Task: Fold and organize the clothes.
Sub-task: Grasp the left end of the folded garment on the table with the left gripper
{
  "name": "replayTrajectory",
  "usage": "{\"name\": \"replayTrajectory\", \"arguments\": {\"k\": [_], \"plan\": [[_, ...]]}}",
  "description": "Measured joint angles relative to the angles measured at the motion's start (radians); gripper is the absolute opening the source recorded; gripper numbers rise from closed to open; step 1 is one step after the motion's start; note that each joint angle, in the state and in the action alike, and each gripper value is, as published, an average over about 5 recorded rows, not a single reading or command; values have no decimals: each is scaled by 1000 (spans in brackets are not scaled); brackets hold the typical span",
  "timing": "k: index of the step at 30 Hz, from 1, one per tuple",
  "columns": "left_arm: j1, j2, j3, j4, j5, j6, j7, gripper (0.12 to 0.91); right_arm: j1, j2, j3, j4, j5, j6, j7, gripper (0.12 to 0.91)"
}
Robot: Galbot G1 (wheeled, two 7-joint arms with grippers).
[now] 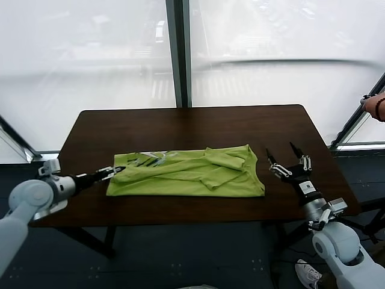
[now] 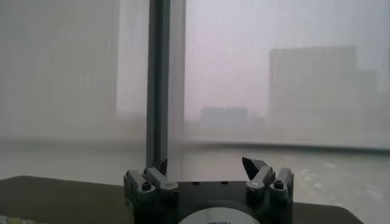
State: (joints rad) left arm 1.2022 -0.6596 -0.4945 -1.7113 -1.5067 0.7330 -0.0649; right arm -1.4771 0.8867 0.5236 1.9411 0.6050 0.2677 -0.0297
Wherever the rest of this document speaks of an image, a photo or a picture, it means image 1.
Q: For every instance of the slanted dark window frame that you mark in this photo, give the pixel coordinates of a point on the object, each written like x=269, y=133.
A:
x=356, y=119
x=27, y=153

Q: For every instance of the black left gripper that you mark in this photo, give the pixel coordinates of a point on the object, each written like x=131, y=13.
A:
x=87, y=180

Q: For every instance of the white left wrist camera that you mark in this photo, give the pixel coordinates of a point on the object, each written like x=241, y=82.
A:
x=49, y=167

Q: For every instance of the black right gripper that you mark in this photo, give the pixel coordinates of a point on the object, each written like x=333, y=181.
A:
x=303, y=186

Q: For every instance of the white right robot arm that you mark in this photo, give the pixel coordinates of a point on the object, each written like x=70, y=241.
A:
x=334, y=244

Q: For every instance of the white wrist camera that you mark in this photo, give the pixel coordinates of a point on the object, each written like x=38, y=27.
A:
x=49, y=167
x=338, y=206

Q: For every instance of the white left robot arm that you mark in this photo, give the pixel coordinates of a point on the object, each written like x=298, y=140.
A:
x=33, y=195

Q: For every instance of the white sneaker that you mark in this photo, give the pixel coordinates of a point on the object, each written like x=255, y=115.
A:
x=306, y=274

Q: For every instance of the lime green t-shirt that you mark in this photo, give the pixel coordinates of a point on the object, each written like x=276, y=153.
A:
x=180, y=180

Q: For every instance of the grey vertical window mullion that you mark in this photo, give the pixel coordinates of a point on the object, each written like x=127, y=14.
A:
x=179, y=60

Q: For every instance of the grey robot torso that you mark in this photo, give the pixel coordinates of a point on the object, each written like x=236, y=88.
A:
x=201, y=287

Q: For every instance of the curved dark rail behind glass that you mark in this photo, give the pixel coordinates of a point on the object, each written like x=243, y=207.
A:
x=285, y=60

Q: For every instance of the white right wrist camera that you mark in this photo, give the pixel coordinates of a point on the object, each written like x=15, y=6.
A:
x=338, y=206

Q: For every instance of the person forearm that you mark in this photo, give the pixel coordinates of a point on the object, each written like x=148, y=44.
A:
x=383, y=111

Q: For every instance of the black metal table leg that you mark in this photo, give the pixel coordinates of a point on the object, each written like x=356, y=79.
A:
x=280, y=238
x=109, y=241

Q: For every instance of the person hand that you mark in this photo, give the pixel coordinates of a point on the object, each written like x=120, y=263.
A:
x=373, y=105

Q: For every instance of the dark trouser leg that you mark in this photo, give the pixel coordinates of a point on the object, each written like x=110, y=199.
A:
x=326, y=283

